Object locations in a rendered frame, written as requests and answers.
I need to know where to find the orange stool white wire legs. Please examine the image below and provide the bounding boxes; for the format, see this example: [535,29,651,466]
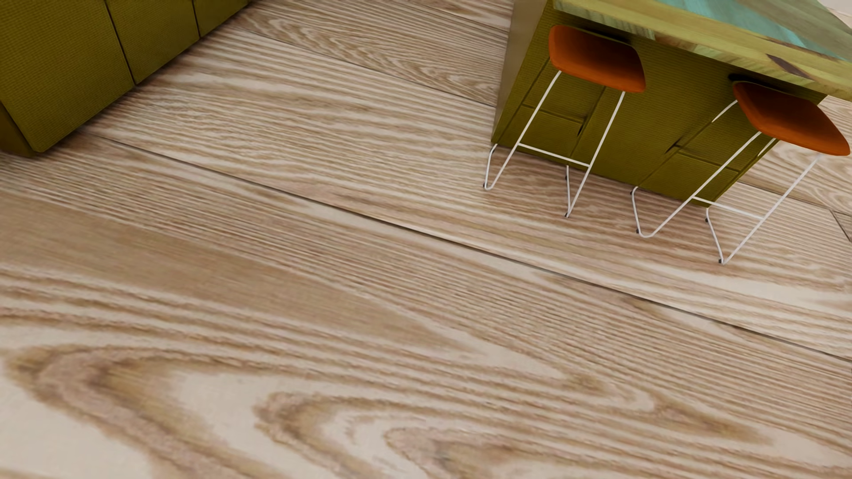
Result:
[630,80,852,265]
[483,25,647,218]

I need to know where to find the olive green kitchen island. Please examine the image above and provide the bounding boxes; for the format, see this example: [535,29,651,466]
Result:
[491,0,852,202]

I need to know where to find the olive green cabinet row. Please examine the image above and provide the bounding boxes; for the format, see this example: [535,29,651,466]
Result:
[0,0,250,158]

